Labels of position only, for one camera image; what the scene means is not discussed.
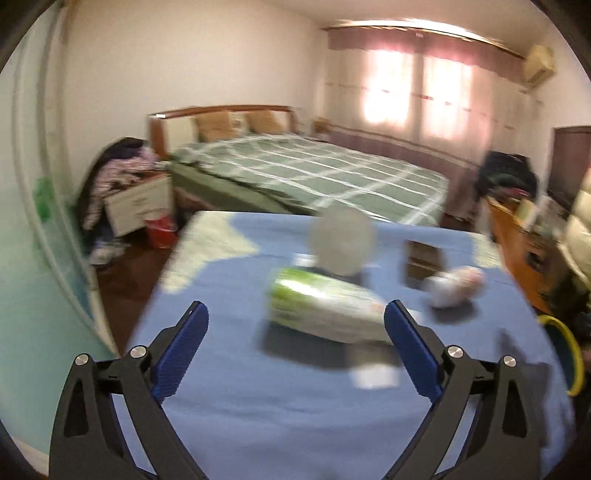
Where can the wooden desk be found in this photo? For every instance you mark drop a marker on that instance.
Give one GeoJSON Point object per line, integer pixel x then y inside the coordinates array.
{"type": "Point", "coordinates": [521, 249]}

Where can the pile of clothes on nightstand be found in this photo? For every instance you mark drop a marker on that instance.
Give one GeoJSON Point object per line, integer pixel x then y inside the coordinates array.
{"type": "Point", "coordinates": [115, 170]}

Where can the blue printed tablecloth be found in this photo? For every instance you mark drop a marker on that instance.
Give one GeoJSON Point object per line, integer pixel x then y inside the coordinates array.
{"type": "Point", "coordinates": [258, 406]}

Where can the dark wooden door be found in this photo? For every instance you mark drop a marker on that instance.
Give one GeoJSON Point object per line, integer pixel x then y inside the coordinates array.
{"type": "Point", "coordinates": [570, 161]}

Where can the white nightstand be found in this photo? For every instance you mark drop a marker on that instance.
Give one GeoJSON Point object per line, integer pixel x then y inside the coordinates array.
{"type": "Point", "coordinates": [138, 203]}

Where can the black bin with yellow rim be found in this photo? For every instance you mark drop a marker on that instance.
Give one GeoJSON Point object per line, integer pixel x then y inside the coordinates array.
{"type": "Point", "coordinates": [565, 346]}

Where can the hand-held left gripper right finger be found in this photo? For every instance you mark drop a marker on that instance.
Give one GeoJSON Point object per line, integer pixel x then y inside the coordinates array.
{"type": "Point", "coordinates": [415, 350]}

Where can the dark pile of clothes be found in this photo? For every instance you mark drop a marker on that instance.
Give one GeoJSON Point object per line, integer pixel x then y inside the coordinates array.
{"type": "Point", "coordinates": [505, 175]}

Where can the wooden bedside table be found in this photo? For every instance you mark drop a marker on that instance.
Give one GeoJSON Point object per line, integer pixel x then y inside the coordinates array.
{"type": "Point", "coordinates": [323, 127]}

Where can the round white ball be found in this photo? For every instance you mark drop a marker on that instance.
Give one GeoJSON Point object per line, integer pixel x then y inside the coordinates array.
{"type": "Point", "coordinates": [341, 242]}

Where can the red bucket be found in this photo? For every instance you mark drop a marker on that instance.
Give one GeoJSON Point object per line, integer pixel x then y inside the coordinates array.
{"type": "Point", "coordinates": [161, 230]}

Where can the bed with green plaid cover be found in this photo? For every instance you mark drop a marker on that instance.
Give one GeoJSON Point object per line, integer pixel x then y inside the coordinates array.
{"type": "Point", "coordinates": [300, 170]}

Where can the wooden bed headboard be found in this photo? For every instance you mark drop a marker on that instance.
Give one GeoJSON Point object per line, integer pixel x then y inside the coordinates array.
{"type": "Point", "coordinates": [180, 129]}

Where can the pair of shoes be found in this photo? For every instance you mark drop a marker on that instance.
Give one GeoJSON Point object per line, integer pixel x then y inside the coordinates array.
{"type": "Point", "coordinates": [106, 251]}

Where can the pink curtain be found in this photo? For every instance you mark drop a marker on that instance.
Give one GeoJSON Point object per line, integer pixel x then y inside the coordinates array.
{"type": "Point", "coordinates": [415, 92]}

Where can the white puffer jacket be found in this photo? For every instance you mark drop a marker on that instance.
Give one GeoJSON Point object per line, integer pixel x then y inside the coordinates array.
{"type": "Point", "coordinates": [579, 230]}

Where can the white paper scrap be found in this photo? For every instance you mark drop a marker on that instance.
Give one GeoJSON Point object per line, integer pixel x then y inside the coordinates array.
{"type": "Point", "coordinates": [375, 376]}

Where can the small dark box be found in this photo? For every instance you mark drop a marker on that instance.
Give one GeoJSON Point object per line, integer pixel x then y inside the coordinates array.
{"type": "Point", "coordinates": [422, 261]}

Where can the sliding door wardrobe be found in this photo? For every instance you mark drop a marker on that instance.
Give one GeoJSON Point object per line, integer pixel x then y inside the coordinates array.
{"type": "Point", "coordinates": [27, 277]}

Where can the brown pillow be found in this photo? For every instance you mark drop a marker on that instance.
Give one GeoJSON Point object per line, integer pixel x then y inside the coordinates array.
{"type": "Point", "coordinates": [264, 122]}
{"type": "Point", "coordinates": [214, 125]}

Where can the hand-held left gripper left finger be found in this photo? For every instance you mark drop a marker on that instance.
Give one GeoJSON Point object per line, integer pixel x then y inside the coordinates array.
{"type": "Point", "coordinates": [180, 350]}

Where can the wall air conditioner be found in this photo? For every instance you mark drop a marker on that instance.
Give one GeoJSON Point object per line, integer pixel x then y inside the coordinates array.
{"type": "Point", "coordinates": [538, 64]}

